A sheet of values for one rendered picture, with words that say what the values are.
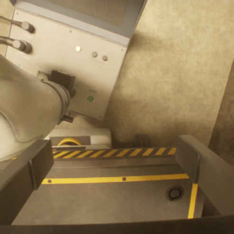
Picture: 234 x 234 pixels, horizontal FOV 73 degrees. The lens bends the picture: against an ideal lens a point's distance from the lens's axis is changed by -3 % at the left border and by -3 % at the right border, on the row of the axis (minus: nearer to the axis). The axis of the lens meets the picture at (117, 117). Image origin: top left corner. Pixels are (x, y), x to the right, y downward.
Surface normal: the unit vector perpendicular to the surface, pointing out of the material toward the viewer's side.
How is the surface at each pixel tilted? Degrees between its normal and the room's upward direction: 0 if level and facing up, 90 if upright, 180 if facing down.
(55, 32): 0
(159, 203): 0
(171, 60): 0
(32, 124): 76
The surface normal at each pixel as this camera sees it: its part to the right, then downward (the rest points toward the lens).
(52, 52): 0.04, 0.25
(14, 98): 0.71, -0.58
